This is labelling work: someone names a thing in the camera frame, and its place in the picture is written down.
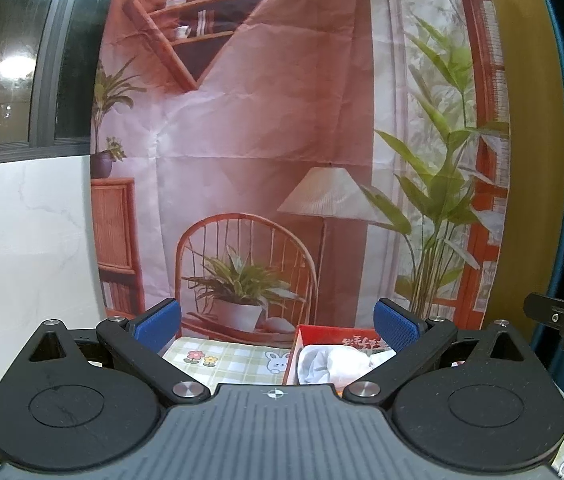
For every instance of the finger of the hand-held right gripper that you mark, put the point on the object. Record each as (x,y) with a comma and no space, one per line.
(544,310)

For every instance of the printed room backdrop cloth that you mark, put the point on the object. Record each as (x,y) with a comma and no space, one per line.
(272,110)

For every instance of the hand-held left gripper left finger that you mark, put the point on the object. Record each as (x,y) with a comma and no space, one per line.
(159,325)

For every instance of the red cardboard box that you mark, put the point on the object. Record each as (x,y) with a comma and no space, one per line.
(332,335)

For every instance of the white cloth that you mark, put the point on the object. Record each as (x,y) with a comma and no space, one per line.
(337,365)

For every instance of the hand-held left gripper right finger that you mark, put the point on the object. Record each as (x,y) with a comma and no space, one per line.
(396,327)

